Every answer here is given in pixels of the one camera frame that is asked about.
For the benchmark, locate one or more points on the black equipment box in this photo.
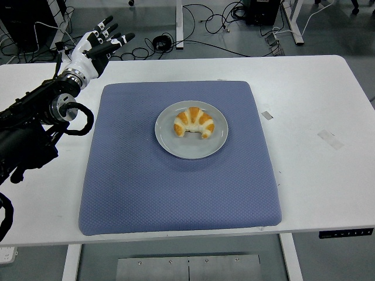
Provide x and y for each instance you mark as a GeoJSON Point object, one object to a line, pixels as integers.
{"type": "Point", "coordinates": [262, 11]}

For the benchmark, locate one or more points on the white background desk leg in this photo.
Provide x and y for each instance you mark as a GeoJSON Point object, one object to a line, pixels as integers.
{"type": "Point", "coordinates": [58, 26]}
{"type": "Point", "coordinates": [179, 23]}
{"type": "Point", "coordinates": [294, 20]}

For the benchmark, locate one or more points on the round grey plate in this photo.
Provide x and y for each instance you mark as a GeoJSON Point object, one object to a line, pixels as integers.
{"type": "Point", "coordinates": [190, 147]}

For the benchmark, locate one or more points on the white power strip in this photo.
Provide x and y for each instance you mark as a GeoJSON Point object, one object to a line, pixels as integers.
{"type": "Point", "coordinates": [7, 255]}

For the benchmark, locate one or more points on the black power adapter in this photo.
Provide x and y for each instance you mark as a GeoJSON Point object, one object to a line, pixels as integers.
{"type": "Point", "coordinates": [60, 46]}

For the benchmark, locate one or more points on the small grey tape piece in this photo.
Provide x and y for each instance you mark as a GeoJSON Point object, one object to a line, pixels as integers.
{"type": "Point", "coordinates": [267, 115]}

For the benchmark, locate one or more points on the grey metal plate with screws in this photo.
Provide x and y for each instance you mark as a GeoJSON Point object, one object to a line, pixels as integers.
{"type": "Point", "coordinates": [187, 269]}

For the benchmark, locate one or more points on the black computer tower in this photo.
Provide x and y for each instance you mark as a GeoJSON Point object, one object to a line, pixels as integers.
{"type": "Point", "coordinates": [26, 20]}

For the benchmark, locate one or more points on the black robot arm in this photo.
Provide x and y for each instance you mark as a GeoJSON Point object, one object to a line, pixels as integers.
{"type": "Point", "coordinates": [32, 99]}

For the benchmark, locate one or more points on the blue quilted mat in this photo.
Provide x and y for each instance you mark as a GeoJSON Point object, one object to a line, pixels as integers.
{"type": "Point", "coordinates": [146, 190]}

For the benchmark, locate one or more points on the black table control panel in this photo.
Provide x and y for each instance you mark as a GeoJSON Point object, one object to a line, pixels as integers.
{"type": "Point", "coordinates": [345, 233]}

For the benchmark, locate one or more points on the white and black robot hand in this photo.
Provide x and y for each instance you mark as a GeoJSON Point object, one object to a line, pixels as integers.
{"type": "Point", "coordinates": [83, 58]}

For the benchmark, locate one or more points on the large grey tape piece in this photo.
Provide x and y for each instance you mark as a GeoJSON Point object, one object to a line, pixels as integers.
{"type": "Point", "coordinates": [331, 140]}

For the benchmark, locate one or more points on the golden croissant bread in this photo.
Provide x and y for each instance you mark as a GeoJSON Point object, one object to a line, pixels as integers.
{"type": "Point", "coordinates": [193, 118]}

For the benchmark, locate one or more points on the white table leg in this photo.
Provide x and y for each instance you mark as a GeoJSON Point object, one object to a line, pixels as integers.
{"type": "Point", "coordinates": [291, 260]}
{"type": "Point", "coordinates": [71, 263]}

